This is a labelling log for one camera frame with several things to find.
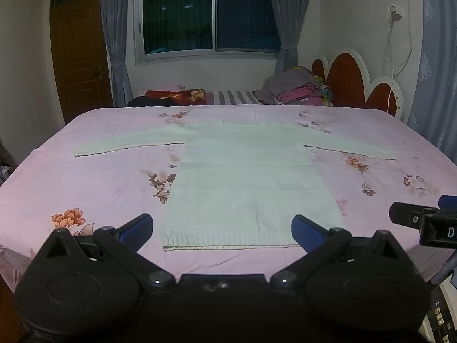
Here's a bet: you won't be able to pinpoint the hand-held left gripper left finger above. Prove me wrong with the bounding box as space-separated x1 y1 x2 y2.
34 213 176 290

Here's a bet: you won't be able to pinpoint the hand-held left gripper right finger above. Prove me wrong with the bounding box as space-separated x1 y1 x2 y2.
270 215 411 290

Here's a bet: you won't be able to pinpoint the white knitted sweater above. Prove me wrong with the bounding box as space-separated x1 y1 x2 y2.
74 121 398 251

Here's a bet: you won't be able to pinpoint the pink folded clothes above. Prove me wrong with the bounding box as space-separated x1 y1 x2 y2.
276 84 324 107

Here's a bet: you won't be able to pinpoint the pink floral bed sheet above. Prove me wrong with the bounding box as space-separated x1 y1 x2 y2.
0 105 457 294

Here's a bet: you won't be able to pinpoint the white device with buttons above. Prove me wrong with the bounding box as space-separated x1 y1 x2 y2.
419 279 457 343

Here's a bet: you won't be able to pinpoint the blue patterned curtain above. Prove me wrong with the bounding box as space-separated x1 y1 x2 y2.
407 0 457 167

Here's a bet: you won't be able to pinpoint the red floral cloth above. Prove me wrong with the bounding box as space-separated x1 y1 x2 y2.
143 89 207 106

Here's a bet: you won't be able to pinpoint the colourful printed cloth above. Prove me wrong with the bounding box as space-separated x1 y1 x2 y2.
309 71 334 107

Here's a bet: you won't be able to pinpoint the red and white headboard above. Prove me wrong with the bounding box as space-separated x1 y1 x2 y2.
311 47 406 122

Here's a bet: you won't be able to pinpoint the grey striped cloth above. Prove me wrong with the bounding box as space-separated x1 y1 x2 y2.
205 90 263 105

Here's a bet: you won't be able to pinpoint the grey folded cloth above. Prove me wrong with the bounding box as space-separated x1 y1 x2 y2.
254 66 315 102

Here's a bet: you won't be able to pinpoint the brown wooden door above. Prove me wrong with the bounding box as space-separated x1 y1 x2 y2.
50 0 114 124

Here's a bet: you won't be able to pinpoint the grey curtain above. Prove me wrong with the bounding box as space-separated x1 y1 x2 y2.
99 0 140 108
266 0 316 74

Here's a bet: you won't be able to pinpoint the white framed window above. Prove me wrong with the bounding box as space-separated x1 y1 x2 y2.
134 0 282 65

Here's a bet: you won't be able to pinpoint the white charging cable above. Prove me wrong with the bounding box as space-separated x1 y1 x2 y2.
384 5 413 113

